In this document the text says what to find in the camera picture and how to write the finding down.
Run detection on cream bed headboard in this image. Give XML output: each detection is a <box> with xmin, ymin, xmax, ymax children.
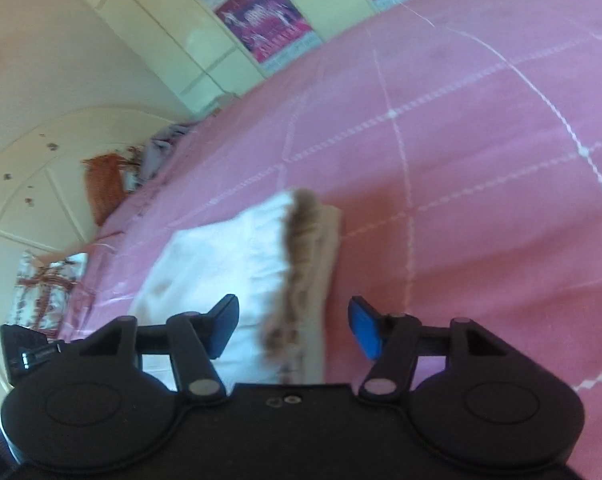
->
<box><xmin>0</xmin><ymin>107</ymin><xmax>170</xmax><ymax>400</ymax></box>

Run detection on pink checked bedspread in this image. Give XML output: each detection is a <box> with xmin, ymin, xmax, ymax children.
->
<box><xmin>61</xmin><ymin>0</ymin><xmax>602</xmax><ymax>479</ymax></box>

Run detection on red white patterned pillow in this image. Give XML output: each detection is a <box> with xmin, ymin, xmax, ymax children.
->
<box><xmin>7</xmin><ymin>252</ymin><xmax>88</xmax><ymax>340</ymax></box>

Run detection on orange striped pillow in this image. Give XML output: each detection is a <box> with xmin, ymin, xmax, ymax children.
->
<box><xmin>82</xmin><ymin>151</ymin><xmax>140</xmax><ymax>226</ymax></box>

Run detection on grey crumpled cloth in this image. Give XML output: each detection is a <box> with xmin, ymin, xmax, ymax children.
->
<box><xmin>134</xmin><ymin>122</ymin><xmax>196</xmax><ymax>188</ymax></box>

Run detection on cream wardrobe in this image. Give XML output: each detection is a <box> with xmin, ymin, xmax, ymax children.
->
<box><xmin>84</xmin><ymin>0</ymin><xmax>406</xmax><ymax>115</ymax></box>

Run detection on cream white pants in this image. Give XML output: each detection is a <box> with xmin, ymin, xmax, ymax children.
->
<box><xmin>130</xmin><ymin>188</ymin><xmax>342</xmax><ymax>388</ymax></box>

